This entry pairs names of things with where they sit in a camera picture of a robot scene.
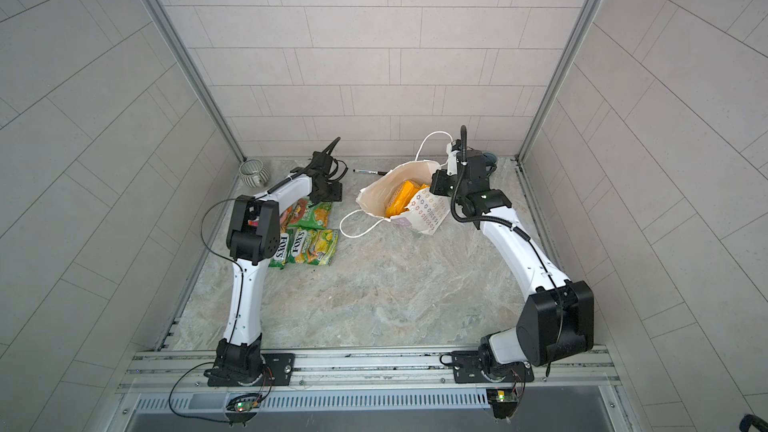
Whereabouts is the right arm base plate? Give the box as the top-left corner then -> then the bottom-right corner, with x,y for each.
440,350 -> 535,384

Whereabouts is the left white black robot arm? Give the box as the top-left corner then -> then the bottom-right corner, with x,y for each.
204,141 -> 346,386

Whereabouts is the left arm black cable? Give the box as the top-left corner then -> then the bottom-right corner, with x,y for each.
199,136 -> 350,349

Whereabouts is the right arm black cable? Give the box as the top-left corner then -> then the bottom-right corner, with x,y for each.
449,125 -> 568,379

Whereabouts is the aluminium corner post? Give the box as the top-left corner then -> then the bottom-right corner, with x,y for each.
517,0 -> 602,164
141,0 -> 246,162

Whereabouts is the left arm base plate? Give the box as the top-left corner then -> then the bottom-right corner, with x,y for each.
204,353 -> 296,387

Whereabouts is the left aluminium corner post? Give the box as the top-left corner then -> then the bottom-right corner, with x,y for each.
141,0 -> 246,162

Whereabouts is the pink orange candy bag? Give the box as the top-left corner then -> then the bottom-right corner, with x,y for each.
280,198 -> 309,232

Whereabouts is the right circuit board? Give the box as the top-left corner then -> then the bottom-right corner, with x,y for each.
486,388 -> 520,420

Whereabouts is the left green circuit board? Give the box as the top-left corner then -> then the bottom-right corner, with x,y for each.
225,393 -> 264,413

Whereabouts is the green chip snack bag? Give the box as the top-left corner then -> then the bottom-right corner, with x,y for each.
293,200 -> 333,230

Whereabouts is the green Savoria snack pack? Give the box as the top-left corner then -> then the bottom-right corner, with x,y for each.
269,227 -> 339,269

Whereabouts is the aluminium mounting rail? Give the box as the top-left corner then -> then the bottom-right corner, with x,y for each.
117,346 -> 621,393

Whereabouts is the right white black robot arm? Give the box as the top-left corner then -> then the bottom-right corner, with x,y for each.
430,139 -> 594,381

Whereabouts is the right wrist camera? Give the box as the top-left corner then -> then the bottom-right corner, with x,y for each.
445,140 -> 460,176

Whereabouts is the right aluminium corner post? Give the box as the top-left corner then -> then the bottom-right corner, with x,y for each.
517,0 -> 602,164

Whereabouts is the yellow snack package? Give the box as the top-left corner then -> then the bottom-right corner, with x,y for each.
385,179 -> 429,218

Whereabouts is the striped ceramic mug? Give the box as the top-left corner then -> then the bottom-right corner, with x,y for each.
238,159 -> 270,188

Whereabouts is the black white marker pen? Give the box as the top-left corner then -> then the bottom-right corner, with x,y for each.
352,169 -> 389,177

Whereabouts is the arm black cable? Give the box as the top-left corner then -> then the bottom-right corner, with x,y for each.
449,125 -> 568,379
199,136 -> 350,349

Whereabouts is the white printed paper bag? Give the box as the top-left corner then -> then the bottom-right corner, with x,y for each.
339,131 -> 453,239

